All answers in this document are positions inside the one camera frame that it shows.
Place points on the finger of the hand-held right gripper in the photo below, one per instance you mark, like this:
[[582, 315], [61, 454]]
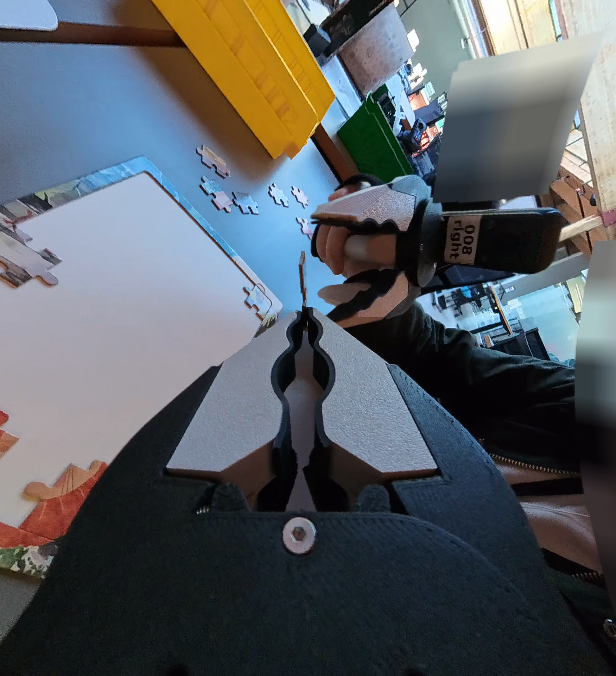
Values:
[[376, 206], [392, 298]]

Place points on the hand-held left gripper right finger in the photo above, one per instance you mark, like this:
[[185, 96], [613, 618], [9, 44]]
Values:
[[376, 417]]

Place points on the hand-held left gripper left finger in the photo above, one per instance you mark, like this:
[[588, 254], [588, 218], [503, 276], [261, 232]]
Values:
[[234, 417]]

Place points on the pale pink puzzle piece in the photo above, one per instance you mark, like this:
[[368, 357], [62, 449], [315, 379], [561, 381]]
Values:
[[305, 227]]

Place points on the purple pink puzzle piece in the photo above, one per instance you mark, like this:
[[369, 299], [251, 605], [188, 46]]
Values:
[[303, 280]]

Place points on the puzzle frame board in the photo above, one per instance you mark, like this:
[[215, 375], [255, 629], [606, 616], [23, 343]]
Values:
[[118, 317]]

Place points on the red dark puzzle piece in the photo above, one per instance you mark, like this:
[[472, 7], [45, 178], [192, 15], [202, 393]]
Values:
[[216, 194]]

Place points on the pale grey puzzle piece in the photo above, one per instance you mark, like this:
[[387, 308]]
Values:
[[213, 161]]

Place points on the red fan puzzle piece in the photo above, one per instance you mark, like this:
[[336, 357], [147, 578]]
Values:
[[60, 501]]

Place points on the person's right forearm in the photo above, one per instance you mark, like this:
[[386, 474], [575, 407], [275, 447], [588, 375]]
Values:
[[471, 380]]

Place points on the grey desk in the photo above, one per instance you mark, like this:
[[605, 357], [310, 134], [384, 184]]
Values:
[[75, 105], [334, 105], [102, 16]]

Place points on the person's right hand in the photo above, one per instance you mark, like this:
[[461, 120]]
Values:
[[334, 248]]

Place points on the green plastic bin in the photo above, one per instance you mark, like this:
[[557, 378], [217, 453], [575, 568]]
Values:
[[374, 140]]

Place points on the pink blue puzzle piece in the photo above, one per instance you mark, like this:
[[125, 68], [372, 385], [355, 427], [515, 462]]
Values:
[[279, 195]]

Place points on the grey green puzzle piece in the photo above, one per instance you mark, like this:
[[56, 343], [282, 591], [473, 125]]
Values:
[[257, 301]]

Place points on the white patterned box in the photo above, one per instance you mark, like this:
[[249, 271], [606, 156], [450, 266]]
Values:
[[376, 47]]

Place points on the small black cube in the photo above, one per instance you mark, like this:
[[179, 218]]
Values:
[[316, 39]]

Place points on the yellow plastic bin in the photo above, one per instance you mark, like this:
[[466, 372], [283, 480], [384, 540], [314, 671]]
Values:
[[255, 68]]

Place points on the tall black box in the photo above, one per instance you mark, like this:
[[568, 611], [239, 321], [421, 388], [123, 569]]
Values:
[[355, 13]]

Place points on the grey brown puzzle piece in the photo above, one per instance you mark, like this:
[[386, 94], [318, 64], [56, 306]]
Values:
[[23, 261]]

